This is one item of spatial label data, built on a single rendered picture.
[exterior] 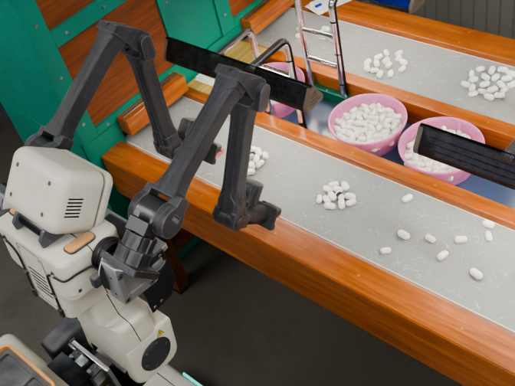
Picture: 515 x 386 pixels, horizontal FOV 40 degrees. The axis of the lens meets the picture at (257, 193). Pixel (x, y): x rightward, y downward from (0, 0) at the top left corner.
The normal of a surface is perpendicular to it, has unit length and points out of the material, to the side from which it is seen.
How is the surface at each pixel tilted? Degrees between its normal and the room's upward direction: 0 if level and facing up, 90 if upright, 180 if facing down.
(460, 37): 0
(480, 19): 90
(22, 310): 0
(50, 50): 90
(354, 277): 0
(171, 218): 97
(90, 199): 90
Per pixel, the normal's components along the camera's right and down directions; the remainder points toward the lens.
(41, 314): -0.20, -0.69
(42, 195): -0.61, 0.00
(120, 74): 0.74, 0.36
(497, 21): -0.64, 0.63
